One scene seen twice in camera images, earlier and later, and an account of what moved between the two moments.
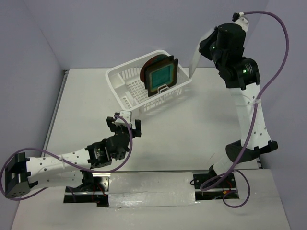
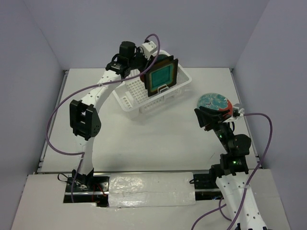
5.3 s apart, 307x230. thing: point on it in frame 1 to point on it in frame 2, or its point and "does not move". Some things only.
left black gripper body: [124, 128] to [139, 62]
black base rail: [209, 186] does not move
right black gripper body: [208, 49] to [221, 128]
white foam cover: [151, 189] does not move
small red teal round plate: [196, 56] to [216, 101]
